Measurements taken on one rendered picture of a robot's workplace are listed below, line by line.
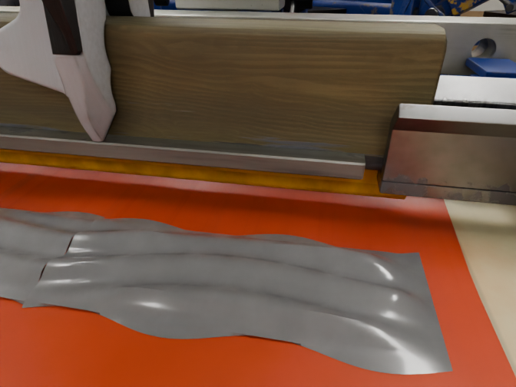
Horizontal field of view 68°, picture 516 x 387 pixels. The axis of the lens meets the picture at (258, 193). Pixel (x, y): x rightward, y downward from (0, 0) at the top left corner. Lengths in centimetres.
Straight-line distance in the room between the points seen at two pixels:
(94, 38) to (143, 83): 3
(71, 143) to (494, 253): 25
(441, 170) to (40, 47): 22
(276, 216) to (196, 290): 8
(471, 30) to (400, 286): 31
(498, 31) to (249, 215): 32
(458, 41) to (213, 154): 30
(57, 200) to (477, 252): 25
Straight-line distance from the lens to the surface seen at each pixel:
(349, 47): 20
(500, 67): 41
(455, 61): 45
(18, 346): 19
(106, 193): 27
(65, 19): 21
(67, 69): 22
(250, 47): 21
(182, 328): 17
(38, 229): 24
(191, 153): 22
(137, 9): 27
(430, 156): 21
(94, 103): 23
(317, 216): 23
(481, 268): 22
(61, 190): 29
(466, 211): 27
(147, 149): 23
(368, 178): 24
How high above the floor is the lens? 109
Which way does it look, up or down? 31 degrees down
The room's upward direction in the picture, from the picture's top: straight up
